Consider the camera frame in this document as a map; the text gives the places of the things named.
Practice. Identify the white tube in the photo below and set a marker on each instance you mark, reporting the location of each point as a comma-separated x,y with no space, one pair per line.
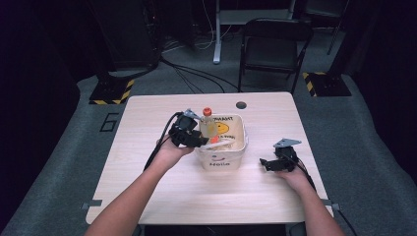
218,144

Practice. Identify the small orange item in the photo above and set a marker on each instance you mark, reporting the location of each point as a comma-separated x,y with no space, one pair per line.
214,140

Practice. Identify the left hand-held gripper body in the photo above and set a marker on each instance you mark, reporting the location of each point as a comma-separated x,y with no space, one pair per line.
185,129

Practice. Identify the white smiley face basket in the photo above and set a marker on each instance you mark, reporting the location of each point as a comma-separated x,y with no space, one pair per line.
226,157

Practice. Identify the person's right hand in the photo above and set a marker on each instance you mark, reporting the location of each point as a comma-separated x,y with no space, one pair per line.
296,180

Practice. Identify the dark curtain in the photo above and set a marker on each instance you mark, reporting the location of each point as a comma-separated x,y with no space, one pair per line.
32,98
387,65

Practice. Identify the clear bottle with orange cap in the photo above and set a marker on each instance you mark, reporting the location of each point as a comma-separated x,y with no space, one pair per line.
208,126

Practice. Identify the black striped stand base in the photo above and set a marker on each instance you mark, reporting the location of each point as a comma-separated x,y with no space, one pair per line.
327,84
109,91

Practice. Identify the grey table clamp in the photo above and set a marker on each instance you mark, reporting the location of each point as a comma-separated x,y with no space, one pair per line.
91,204
332,205

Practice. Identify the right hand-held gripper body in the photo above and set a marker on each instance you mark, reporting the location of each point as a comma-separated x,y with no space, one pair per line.
286,154

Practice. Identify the white desk frame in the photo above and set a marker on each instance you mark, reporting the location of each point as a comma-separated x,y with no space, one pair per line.
218,36

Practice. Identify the black folding chair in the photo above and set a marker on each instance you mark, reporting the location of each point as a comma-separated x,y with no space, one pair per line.
273,49

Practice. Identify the black cabinet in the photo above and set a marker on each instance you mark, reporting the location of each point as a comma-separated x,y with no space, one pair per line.
128,32

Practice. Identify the person's left hand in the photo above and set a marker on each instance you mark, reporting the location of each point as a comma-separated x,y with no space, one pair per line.
172,152

